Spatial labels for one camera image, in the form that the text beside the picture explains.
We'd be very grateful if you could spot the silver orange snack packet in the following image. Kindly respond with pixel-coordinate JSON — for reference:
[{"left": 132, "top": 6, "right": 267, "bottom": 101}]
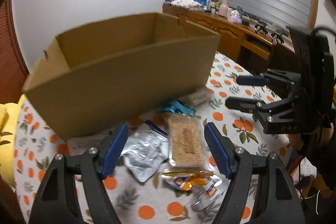
[{"left": 161, "top": 173, "right": 230, "bottom": 211}]

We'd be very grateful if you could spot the brown cracker packet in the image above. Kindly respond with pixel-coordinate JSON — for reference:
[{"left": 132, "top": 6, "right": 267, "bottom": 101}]
[{"left": 166, "top": 114, "right": 205, "bottom": 168}]

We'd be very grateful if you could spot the wooden sideboard cabinet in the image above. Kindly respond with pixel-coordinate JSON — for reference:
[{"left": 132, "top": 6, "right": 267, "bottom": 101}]
[{"left": 162, "top": 5, "right": 299, "bottom": 74}]

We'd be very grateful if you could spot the silver blue snack packet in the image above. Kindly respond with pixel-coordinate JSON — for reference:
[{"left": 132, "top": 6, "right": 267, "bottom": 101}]
[{"left": 121, "top": 120, "right": 169, "bottom": 183}]

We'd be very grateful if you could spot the white striped snack packet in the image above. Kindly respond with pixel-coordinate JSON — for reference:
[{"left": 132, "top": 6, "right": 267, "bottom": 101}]
[{"left": 187, "top": 87, "right": 213, "bottom": 107}]

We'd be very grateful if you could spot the orange print tablecloth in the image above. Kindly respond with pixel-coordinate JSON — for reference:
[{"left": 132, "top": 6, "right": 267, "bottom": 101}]
[{"left": 12, "top": 50, "right": 310, "bottom": 224}]

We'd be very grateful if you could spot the blue candy packet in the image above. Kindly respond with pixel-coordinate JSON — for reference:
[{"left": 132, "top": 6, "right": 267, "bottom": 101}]
[{"left": 157, "top": 100, "right": 196, "bottom": 115}]

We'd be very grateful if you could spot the brown cardboard box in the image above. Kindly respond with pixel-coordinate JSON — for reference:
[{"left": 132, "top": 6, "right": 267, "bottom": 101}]
[{"left": 23, "top": 13, "right": 220, "bottom": 140}]

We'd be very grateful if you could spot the pink bottle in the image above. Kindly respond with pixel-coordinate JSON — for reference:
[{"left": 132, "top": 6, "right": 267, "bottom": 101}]
[{"left": 218, "top": 0, "right": 228, "bottom": 18}]

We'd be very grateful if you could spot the yellow plush toy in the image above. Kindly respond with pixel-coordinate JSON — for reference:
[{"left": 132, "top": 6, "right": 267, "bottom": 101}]
[{"left": 0, "top": 94, "right": 26, "bottom": 187}]

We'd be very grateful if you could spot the floral folded cloth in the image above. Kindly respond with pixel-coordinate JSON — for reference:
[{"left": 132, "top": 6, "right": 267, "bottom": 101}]
[{"left": 171, "top": 0, "right": 203, "bottom": 9}]

